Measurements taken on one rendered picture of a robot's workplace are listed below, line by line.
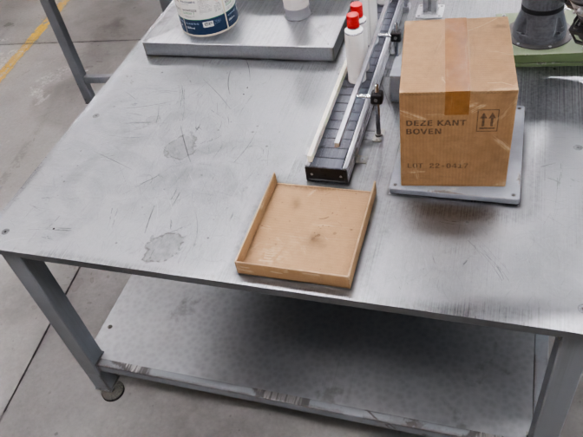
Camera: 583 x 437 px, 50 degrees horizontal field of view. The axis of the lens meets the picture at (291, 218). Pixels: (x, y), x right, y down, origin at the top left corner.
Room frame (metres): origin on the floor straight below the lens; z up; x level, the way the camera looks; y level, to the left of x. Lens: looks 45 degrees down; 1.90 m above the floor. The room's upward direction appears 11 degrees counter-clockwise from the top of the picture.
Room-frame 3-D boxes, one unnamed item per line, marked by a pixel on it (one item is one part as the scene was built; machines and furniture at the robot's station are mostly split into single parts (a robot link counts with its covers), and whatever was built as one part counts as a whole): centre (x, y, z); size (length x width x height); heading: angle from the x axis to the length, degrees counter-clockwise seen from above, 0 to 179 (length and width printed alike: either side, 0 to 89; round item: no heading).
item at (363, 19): (1.57, -0.28, 0.98); 0.05 x 0.05 x 0.20
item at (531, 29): (1.59, -0.82, 0.92); 0.15 x 0.15 x 0.10
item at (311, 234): (1.02, -0.04, 0.85); 0.30 x 0.26 x 0.04; 156
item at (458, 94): (1.20, -0.43, 0.99); 0.30 x 0.24 x 0.27; 163
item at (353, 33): (1.52, -0.26, 0.98); 0.05 x 0.05 x 0.20
